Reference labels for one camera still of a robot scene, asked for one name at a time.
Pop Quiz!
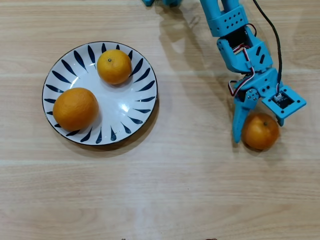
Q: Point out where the yellowish orange with stem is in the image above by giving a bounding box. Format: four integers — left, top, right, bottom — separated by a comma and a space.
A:
96, 49, 133, 85

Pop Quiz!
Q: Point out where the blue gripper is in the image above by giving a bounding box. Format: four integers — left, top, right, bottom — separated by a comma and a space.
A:
232, 67, 286, 144

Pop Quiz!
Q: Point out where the red white servo cable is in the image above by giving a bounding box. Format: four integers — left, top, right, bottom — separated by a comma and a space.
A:
227, 23, 258, 98

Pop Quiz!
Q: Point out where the blue wrist camera module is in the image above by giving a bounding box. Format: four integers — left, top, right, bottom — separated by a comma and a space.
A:
261, 84, 307, 120

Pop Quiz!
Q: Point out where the large deep orange fruit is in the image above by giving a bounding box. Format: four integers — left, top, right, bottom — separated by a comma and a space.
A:
52, 87, 100, 132

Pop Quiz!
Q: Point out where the white plate with blue petals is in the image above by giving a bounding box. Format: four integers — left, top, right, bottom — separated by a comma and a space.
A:
41, 41, 159, 146

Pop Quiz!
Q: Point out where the small deep orange fruit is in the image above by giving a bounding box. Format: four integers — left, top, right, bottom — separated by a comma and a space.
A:
241, 112, 280, 151

